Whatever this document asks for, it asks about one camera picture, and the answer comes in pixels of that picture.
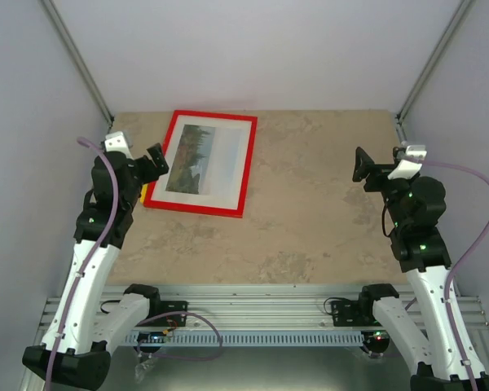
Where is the purple cable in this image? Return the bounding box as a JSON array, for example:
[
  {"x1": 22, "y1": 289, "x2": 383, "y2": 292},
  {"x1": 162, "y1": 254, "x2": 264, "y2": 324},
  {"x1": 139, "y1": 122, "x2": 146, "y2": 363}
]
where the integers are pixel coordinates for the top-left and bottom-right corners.
[
  {"x1": 44, "y1": 137, "x2": 119, "y2": 391},
  {"x1": 419, "y1": 160, "x2": 489, "y2": 391}
]

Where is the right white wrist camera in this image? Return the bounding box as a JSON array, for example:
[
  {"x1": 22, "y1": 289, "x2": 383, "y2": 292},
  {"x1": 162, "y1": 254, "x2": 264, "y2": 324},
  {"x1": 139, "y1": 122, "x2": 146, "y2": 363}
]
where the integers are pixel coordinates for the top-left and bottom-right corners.
[{"x1": 387, "y1": 142, "x2": 427, "y2": 180}]

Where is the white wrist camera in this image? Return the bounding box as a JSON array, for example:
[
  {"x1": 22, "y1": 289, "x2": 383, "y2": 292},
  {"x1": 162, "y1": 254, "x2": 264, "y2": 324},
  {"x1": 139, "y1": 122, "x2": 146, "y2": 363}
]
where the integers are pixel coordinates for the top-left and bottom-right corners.
[
  {"x1": 104, "y1": 131, "x2": 133, "y2": 159},
  {"x1": 387, "y1": 142, "x2": 427, "y2": 180}
]

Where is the left aluminium corner post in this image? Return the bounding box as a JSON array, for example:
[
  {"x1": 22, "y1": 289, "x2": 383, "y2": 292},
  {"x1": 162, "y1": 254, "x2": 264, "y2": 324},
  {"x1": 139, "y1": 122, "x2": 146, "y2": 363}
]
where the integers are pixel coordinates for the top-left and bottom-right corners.
[{"x1": 40, "y1": 0, "x2": 114, "y2": 128}]

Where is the red wooden picture frame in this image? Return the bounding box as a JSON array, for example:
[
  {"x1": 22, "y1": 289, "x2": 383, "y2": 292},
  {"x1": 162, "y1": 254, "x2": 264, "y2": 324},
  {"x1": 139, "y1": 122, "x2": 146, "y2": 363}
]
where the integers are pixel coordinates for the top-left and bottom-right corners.
[{"x1": 143, "y1": 109, "x2": 258, "y2": 220}]

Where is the aluminium corner post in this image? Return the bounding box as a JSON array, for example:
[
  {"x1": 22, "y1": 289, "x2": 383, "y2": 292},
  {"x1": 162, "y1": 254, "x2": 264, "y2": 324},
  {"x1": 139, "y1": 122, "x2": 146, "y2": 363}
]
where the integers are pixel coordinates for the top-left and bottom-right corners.
[
  {"x1": 395, "y1": 0, "x2": 475, "y2": 126},
  {"x1": 40, "y1": 0, "x2": 114, "y2": 128}
]

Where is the right aluminium corner post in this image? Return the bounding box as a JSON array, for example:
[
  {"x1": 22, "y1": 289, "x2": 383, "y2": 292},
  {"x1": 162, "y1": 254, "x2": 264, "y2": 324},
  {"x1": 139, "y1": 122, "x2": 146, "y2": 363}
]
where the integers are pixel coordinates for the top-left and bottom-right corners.
[{"x1": 395, "y1": 0, "x2": 475, "y2": 126}]

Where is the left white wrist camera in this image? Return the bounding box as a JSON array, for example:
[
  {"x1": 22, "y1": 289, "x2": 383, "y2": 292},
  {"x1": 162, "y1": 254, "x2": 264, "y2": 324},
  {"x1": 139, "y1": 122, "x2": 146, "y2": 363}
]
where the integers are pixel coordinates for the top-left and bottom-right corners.
[{"x1": 104, "y1": 131, "x2": 133, "y2": 159}]

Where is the aluminium rail base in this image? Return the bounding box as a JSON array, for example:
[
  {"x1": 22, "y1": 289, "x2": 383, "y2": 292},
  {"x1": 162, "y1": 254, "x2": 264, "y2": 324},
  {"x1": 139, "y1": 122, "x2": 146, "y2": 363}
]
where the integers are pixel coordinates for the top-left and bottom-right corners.
[{"x1": 34, "y1": 284, "x2": 489, "y2": 373}]

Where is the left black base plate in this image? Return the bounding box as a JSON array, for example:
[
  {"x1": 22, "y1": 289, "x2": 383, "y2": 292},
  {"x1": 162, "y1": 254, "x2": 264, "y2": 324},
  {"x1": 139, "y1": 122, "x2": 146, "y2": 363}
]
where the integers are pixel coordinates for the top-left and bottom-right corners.
[{"x1": 152, "y1": 301, "x2": 188, "y2": 328}]

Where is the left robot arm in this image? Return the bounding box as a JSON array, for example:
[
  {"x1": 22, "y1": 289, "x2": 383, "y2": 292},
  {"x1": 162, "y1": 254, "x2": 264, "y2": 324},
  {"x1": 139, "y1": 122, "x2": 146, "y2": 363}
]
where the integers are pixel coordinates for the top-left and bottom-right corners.
[{"x1": 22, "y1": 138, "x2": 169, "y2": 390}]

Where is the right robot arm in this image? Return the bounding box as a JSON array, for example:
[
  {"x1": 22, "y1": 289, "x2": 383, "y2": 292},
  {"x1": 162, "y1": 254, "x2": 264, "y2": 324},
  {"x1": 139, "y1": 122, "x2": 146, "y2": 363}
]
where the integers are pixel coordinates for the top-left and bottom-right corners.
[{"x1": 352, "y1": 145, "x2": 489, "y2": 390}]

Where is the grey slotted cable duct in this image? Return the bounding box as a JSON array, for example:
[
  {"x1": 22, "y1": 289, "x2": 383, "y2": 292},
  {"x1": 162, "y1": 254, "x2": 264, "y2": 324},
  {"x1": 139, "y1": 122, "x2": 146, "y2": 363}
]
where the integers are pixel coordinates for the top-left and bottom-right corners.
[{"x1": 121, "y1": 331, "x2": 364, "y2": 348}]

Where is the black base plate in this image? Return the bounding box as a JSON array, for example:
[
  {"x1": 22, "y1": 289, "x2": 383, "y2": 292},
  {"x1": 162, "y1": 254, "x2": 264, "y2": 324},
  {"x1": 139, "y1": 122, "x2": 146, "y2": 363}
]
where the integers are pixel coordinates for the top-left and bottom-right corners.
[
  {"x1": 152, "y1": 301, "x2": 188, "y2": 328},
  {"x1": 323, "y1": 297, "x2": 377, "y2": 327}
]

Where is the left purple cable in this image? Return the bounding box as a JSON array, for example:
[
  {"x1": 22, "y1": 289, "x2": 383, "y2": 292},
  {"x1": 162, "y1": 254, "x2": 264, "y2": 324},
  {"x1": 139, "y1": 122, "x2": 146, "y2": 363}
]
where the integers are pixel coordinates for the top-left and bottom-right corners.
[{"x1": 44, "y1": 137, "x2": 119, "y2": 391}]

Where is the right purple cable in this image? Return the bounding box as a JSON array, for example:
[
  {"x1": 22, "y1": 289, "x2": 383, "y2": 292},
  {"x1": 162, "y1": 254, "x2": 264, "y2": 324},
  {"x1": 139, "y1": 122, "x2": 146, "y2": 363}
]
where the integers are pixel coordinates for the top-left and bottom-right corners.
[{"x1": 419, "y1": 160, "x2": 489, "y2": 391}]

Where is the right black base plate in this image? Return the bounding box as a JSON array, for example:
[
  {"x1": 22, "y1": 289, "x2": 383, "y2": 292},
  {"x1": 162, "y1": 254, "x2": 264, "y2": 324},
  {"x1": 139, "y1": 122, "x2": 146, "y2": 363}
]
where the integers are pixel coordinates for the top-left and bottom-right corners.
[{"x1": 323, "y1": 297, "x2": 377, "y2": 327}]

